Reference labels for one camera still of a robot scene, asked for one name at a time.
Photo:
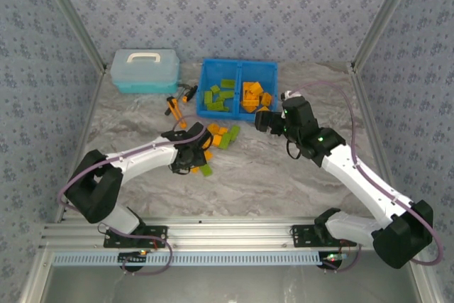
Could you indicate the orange lego brick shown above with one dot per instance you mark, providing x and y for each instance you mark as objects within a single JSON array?
[
  {"x": 208, "y": 155},
  {"x": 263, "y": 109},
  {"x": 223, "y": 131},
  {"x": 250, "y": 108},
  {"x": 249, "y": 99},
  {"x": 266, "y": 99},
  {"x": 195, "y": 169},
  {"x": 214, "y": 130},
  {"x": 216, "y": 140},
  {"x": 253, "y": 88}
]

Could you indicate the long green lego brick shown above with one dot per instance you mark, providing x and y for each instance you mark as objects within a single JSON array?
[{"x": 215, "y": 106}]

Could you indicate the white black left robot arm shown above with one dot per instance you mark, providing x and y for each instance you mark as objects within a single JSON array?
[{"x": 142, "y": 159}]

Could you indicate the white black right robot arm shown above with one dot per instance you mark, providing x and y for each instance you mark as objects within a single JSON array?
[{"x": 354, "y": 182}]

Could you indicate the orange utility knife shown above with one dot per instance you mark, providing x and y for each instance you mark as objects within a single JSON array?
[{"x": 176, "y": 111}]

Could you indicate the yellow object at edge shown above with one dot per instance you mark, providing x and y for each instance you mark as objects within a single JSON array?
[{"x": 189, "y": 93}]

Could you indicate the blue plastic bin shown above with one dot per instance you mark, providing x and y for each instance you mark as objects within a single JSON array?
[
  {"x": 262, "y": 72},
  {"x": 213, "y": 69}
]

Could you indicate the small green lego brick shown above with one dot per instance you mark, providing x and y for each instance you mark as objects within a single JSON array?
[{"x": 215, "y": 89}]

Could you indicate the teal plastic storage box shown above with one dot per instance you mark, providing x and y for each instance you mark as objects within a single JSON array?
[{"x": 143, "y": 72}]

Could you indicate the black controller board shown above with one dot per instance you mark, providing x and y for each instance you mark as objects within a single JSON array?
[
  {"x": 333, "y": 258},
  {"x": 133, "y": 258}
]

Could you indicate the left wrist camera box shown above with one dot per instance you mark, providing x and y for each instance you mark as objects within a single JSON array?
[{"x": 188, "y": 132}]

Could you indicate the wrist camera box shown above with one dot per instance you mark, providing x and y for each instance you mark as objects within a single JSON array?
[
  {"x": 291, "y": 95},
  {"x": 188, "y": 132}
]

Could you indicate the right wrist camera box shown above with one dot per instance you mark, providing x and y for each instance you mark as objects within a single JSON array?
[{"x": 291, "y": 95}]

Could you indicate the aluminium side rail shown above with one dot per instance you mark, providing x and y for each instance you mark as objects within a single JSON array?
[
  {"x": 79, "y": 147},
  {"x": 372, "y": 129}
]

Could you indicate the wide aluminium base rail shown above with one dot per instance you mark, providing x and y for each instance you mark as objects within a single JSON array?
[{"x": 230, "y": 233}]

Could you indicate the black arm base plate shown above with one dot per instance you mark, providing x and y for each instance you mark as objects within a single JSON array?
[
  {"x": 305, "y": 237},
  {"x": 156, "y": 237}
]

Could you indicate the aluminium frame post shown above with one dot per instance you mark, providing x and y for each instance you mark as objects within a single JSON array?
[
  {"x": 386, "y": 15},
  {"x": 71, "y": 15}
]

